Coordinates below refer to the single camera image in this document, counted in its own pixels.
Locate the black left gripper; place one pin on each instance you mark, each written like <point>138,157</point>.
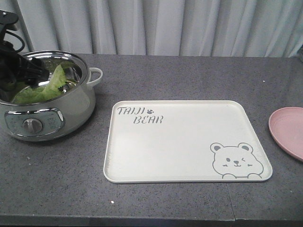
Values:
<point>15,68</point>

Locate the green lettuce leaf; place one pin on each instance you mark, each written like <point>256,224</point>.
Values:
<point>57,86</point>

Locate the cream bear serving tray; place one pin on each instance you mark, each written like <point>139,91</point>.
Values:
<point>183,141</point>

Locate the pink round plate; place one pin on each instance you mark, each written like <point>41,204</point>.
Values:
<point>286,128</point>

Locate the green electric cooking pot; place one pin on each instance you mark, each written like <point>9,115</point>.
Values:
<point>56,117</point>

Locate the white pleated curtain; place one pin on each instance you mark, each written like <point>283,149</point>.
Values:
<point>225,28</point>

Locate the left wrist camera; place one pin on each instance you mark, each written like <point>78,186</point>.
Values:
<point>8,21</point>

